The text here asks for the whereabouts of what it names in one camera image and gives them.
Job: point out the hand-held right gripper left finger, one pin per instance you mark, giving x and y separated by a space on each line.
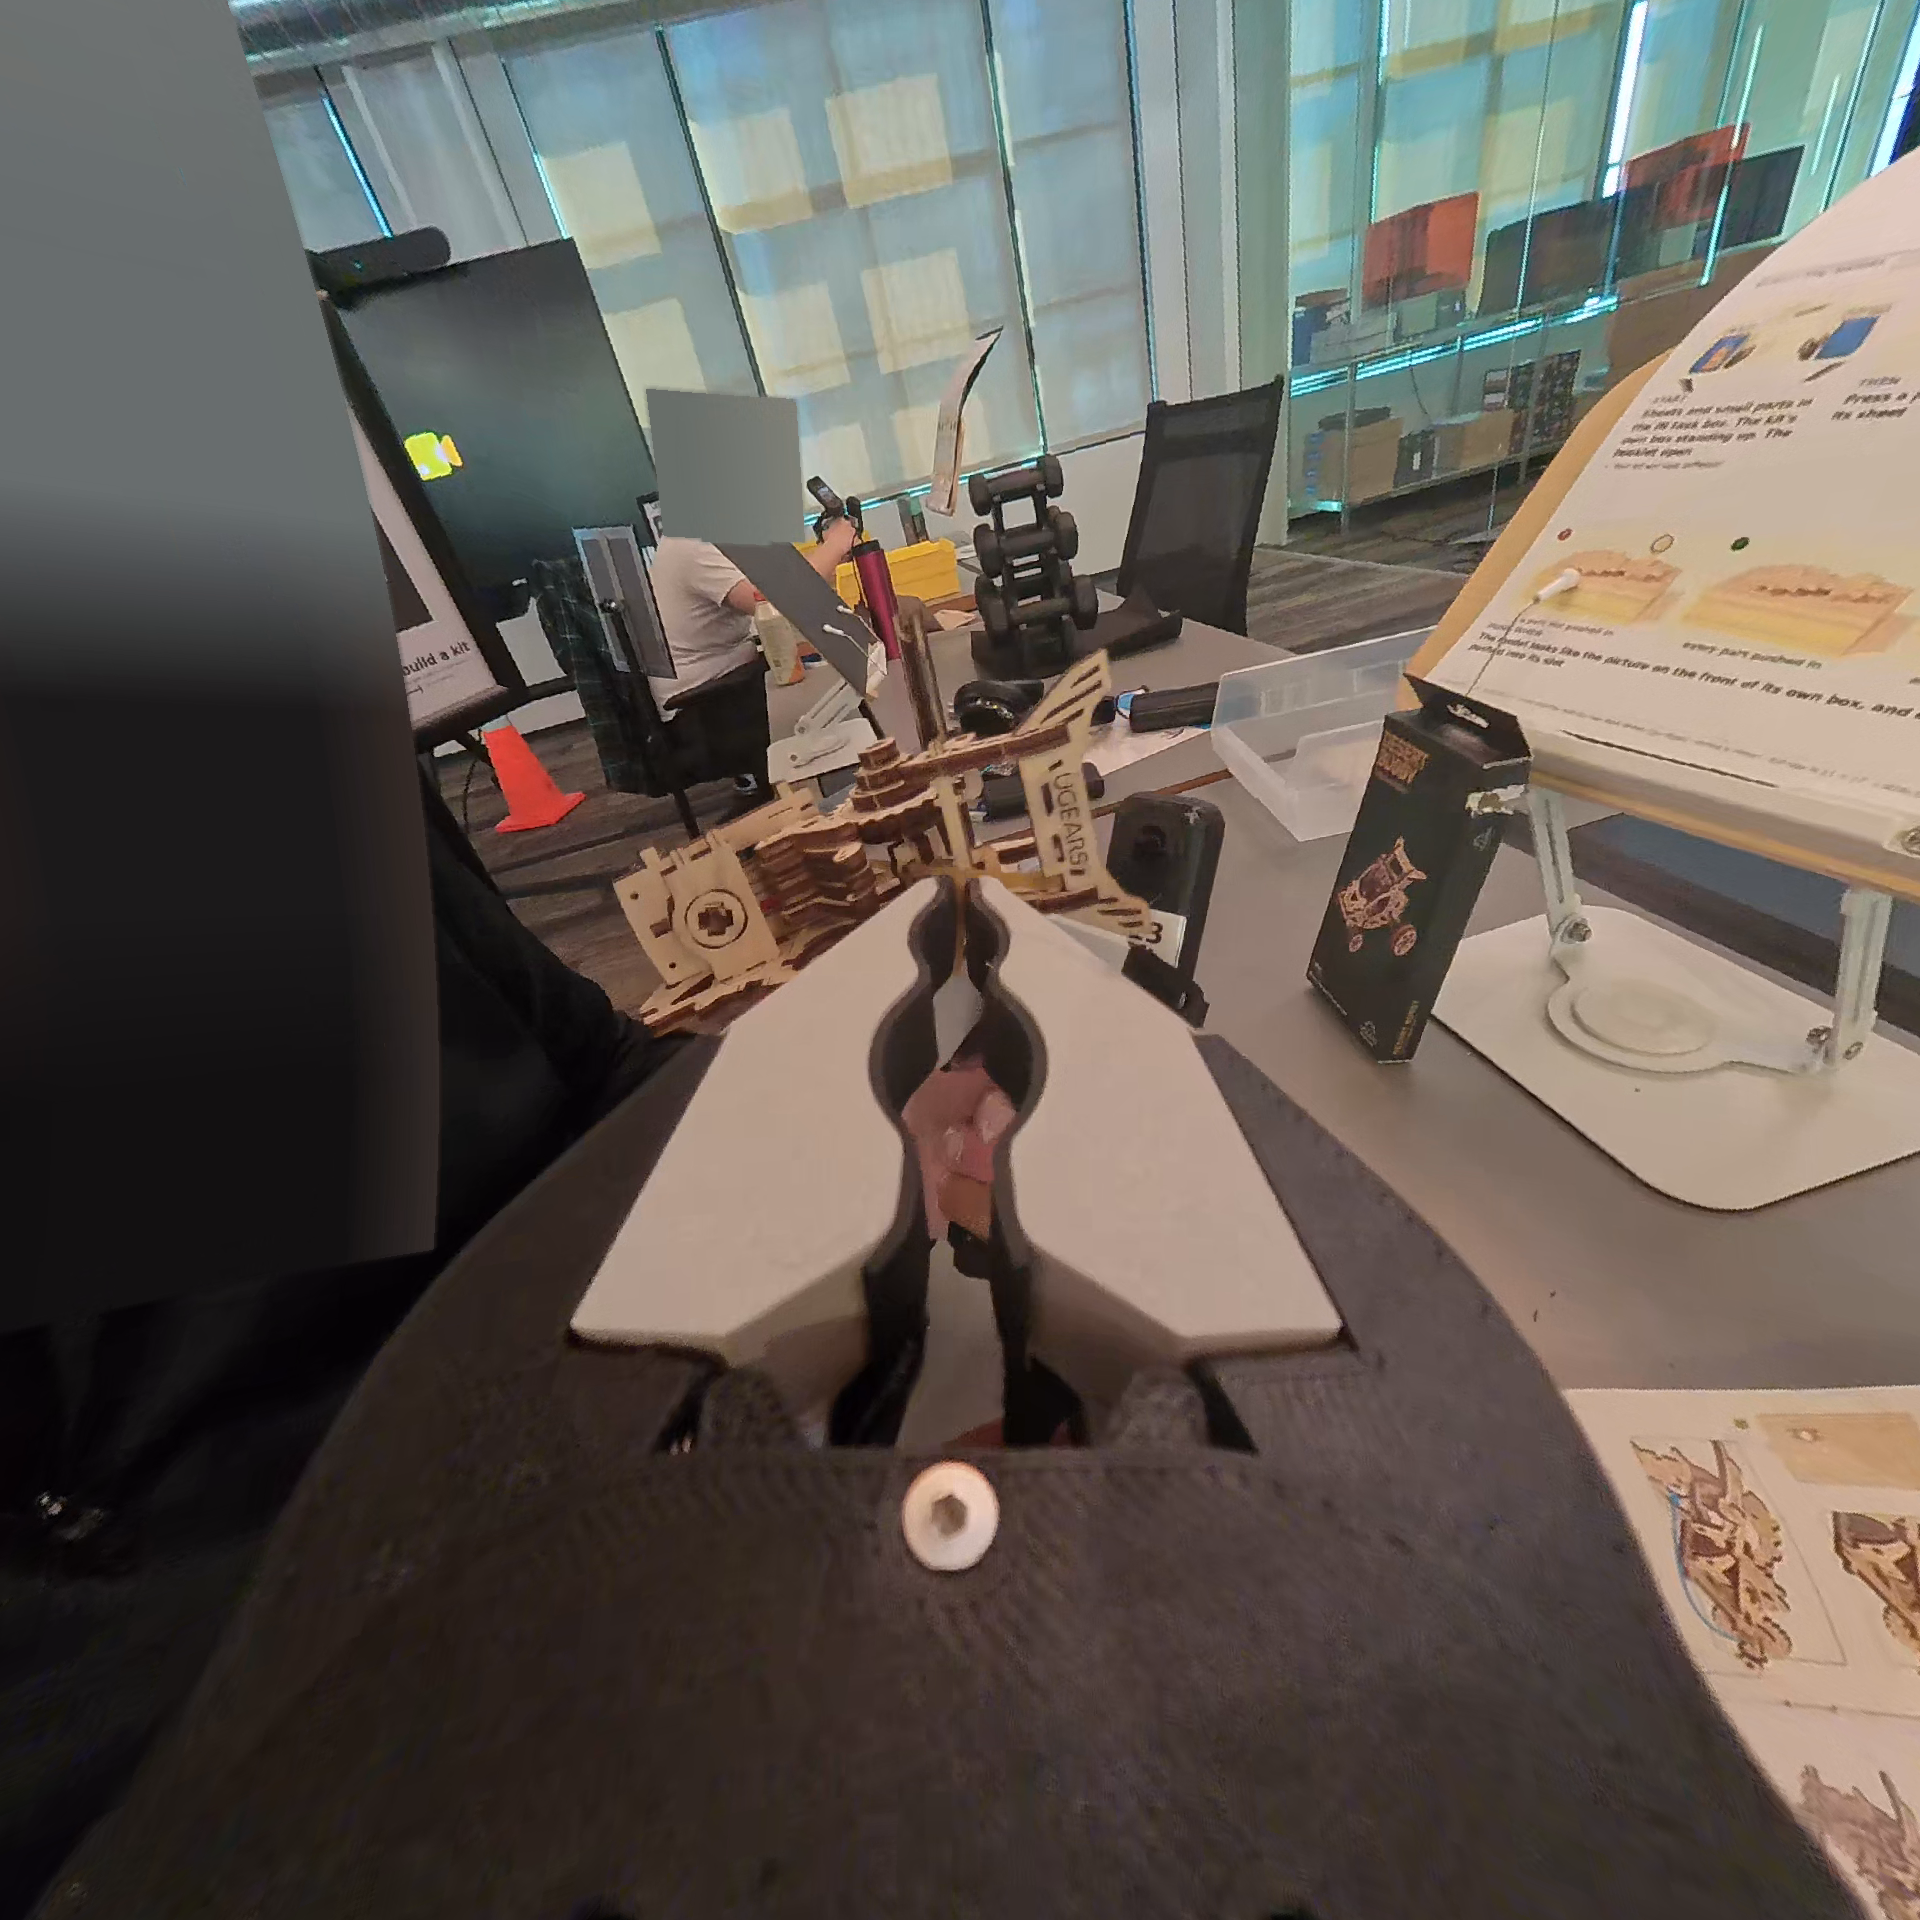
750 1201

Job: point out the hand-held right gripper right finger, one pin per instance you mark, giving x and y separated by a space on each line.
1171 1201

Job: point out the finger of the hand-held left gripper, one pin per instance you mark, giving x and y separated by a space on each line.
960 1019

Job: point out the wooden model frame assembly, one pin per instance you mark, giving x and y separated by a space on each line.
704 915

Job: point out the dark model kit box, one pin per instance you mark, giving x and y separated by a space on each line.
1419 884

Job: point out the person's left hand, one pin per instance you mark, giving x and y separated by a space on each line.
960 1147

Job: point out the clear plastic container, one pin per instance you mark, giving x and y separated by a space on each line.
1307 735

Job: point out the rack of black dumbbells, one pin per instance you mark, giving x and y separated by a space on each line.
1036 570

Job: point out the black chair back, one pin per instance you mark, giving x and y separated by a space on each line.
1201 511

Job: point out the yellow storage bin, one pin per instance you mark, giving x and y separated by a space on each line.
915 570

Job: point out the maroon bottle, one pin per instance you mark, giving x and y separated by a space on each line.
879 600

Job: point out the orange traffic cone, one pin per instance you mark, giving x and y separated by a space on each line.
533 780

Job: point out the black office chair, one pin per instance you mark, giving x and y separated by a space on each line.
616 674

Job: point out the open instruction booklet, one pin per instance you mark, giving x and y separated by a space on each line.
1771 1575

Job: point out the black monitor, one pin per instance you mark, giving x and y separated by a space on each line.
494 360

